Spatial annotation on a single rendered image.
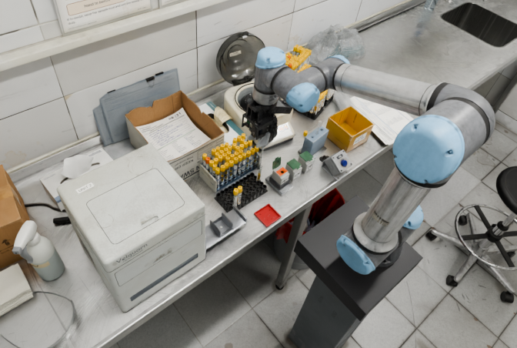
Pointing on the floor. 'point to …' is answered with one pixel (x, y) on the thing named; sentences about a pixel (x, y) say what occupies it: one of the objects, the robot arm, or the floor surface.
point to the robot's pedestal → (322, 319)
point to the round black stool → (479, 247)
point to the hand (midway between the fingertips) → (263, 142)
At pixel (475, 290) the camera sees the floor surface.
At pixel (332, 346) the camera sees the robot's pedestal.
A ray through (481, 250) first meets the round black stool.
